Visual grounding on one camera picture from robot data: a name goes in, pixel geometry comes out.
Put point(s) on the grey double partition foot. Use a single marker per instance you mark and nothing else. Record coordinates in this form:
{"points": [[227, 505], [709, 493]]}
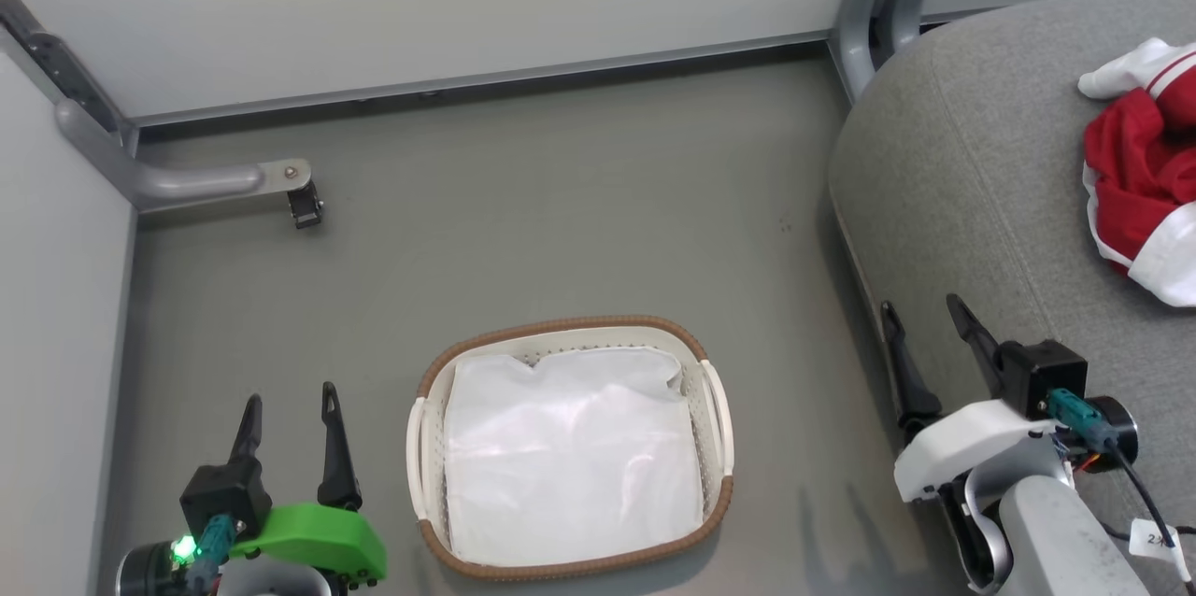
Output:
{"points": [[855, 17]]}

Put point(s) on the black caster wheel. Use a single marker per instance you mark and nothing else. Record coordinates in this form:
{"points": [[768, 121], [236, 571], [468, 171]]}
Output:
{"points": [[305, 205]]}

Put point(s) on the teal left camera connector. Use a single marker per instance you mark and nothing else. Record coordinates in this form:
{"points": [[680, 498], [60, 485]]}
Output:
{"points": [[217, 535]]}

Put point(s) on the red and white garment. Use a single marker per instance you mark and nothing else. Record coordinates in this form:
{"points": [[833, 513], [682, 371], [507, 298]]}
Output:
{"points": [[1131, 157]]}

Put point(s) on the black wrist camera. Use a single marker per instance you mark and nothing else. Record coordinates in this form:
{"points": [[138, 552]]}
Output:
{"points": [[224, 489], [1042, 376]]}

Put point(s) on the white basket liner cloth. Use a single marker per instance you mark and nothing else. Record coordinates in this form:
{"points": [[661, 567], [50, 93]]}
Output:
{"points": [[570, 456]]}

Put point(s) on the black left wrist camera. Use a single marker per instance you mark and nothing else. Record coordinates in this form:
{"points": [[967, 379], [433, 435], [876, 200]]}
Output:
{"points": [[224, 489]]}

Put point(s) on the white basket with brown rim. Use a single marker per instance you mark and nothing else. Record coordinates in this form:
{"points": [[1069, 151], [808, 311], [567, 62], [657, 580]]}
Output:
{"points": [[561, 326]]}

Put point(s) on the grey partition post with hinge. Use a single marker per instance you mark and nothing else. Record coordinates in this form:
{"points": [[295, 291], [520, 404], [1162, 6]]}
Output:
{"points": [[56, 63]]}

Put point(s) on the teal camera connector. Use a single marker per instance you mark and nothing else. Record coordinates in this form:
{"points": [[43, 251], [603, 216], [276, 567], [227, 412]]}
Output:
{"points": [[217, 535], [1074, 414]]}

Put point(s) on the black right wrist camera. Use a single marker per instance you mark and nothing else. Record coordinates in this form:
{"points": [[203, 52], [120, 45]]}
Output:
{"points": [[1042, 376]]}

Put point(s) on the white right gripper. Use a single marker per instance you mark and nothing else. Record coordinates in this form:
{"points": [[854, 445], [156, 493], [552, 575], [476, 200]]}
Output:
{"points": [[972, 442]]}

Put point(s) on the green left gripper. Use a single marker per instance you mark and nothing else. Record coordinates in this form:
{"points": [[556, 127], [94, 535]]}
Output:
{"points": [[318, 535]]}

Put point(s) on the grey fabric sofa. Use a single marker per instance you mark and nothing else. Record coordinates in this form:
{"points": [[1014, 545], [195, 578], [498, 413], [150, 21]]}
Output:
{"points": [[981, 157]]}

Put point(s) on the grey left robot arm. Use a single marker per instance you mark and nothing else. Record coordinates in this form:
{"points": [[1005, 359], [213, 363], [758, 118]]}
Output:
{"points": [[271, 582]]}

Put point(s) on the teal right camera connector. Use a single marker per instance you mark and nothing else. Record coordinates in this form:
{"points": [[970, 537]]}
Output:
{"points": [[1074, 414]]}

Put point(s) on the grey partition foot with caster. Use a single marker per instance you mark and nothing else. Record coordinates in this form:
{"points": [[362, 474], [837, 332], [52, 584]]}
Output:
{"points": [[187, 180]]}

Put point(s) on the white paper tag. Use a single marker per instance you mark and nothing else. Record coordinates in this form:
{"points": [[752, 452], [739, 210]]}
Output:
{"points": [[1154, 540]]}

